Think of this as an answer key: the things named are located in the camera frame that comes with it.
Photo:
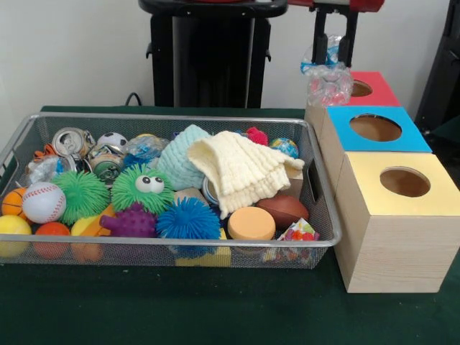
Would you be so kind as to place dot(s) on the green spiky ball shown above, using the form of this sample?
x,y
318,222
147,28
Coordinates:
x,y
83,195

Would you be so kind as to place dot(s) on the dark green table cloth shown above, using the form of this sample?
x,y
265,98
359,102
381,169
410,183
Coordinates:
x,y
144,309

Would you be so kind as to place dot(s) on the blue spiky ball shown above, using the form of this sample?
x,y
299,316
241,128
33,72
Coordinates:
x,y
188,219

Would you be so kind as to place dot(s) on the small orange basketball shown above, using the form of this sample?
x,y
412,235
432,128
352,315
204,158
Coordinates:
x,y
13,203

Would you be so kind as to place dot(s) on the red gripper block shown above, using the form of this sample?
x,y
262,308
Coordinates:
x,y
345,4

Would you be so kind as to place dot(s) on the white baseball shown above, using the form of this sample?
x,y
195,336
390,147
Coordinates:
x,y
43,203

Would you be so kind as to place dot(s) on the clear plastic bottle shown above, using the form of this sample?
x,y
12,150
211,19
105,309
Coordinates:
x,y
330,86

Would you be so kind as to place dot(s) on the red orange ball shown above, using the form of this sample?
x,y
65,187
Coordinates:
x,y
52,231

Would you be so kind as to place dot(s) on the clear mesh bin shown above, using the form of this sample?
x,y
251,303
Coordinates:
x,y
29,144

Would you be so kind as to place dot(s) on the small globe ball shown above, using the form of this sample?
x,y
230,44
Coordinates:
x,y
285,147

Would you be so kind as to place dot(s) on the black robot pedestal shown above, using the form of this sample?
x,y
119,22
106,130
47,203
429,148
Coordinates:
x,y
208,65

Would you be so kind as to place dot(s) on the small brown football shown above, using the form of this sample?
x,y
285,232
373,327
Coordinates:
x,y
284,210

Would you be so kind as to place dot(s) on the mint green knitted cloth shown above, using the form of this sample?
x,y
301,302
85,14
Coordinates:
x,y
180,158

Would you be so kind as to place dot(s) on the orange round disc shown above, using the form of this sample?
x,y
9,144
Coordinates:
x,y
251,223

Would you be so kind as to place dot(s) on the purple spiky ball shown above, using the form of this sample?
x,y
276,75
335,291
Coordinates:
x,y
133,221

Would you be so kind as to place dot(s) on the yellow ball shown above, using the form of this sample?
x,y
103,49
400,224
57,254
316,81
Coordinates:
x,y
14,228

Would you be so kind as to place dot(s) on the wooden box with three holes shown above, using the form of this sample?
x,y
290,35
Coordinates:
x,y
388,237

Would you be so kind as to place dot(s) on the pale yellow knitted cloth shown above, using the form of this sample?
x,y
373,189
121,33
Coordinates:
x,y
241,172

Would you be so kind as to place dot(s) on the green fuzzy ball with eyes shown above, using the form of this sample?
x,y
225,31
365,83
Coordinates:
x,y
129,195

